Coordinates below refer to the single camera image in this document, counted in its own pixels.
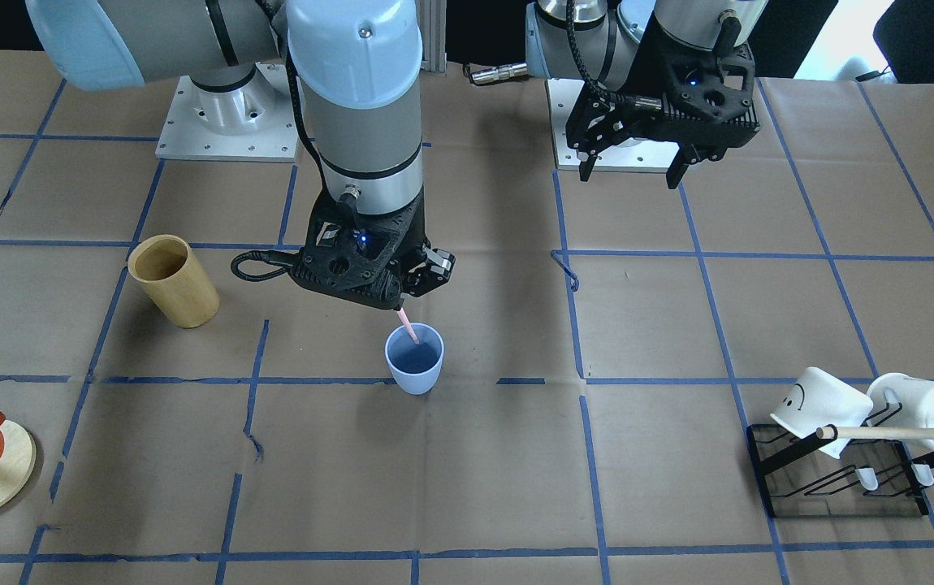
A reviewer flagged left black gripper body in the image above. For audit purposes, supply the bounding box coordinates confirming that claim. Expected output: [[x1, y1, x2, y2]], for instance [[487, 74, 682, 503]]
[[566, 79, 681, 163]]

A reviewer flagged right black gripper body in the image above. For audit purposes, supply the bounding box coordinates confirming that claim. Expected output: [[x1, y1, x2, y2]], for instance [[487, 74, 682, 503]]
[[378, 236, 427, 310]]

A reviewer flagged light blue plastic cup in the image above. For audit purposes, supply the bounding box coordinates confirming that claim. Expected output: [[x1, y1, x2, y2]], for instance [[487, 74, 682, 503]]
[[384, 323, 445, 396]]

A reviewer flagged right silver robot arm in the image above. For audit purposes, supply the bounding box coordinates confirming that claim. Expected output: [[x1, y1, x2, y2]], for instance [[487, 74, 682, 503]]
[[25, 1, 456, 310]]

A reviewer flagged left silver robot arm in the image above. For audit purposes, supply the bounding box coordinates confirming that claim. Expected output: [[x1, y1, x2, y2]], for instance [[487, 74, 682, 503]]
[[524, 1, 767, 189]]

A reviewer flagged bamboo chopstick holder cup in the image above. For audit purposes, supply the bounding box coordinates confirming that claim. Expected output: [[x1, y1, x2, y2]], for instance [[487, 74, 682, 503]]
[[127, 234, 221, 329]]

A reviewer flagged white mug with face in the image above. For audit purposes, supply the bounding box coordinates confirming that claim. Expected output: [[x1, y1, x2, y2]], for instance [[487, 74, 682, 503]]
[[769, 366, 873, 440]]

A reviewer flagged white mug upper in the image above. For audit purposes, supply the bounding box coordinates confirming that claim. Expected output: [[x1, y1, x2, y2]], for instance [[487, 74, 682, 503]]
[[867, 371, 934, 429]]

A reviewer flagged wooden mug tree stand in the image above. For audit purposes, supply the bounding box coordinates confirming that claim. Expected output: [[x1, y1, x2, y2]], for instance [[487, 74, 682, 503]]
[[0, 421, 37, 508]]

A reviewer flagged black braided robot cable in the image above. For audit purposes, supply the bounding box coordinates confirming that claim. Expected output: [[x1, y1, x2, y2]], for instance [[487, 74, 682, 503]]
[[467, 0, 663, 111]]

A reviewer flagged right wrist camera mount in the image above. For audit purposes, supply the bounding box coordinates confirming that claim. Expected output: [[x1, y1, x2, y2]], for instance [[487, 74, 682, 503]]
[[289, 190, 426, 310]]

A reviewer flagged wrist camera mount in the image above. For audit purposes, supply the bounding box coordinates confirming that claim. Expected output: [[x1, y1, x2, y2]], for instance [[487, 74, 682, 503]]
[[289, 190, 426, 310], [626, 22, 761, 150]]

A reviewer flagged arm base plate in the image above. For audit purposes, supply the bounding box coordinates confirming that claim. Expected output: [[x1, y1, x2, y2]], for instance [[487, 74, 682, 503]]
[[155, 63, 299, 163], [545, 77, 683, 173]]

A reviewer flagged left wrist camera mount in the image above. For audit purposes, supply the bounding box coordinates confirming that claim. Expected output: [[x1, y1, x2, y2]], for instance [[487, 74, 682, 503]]
[[626, 22, 761, 150]]

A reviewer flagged aluminium frame post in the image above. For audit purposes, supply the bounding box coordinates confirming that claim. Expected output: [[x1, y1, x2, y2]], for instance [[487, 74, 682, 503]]
[[416, 0, 448, 76]]

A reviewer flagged black wire cup rack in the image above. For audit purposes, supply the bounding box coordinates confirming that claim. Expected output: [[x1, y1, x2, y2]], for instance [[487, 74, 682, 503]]
[[746, 423, 934, 518]]

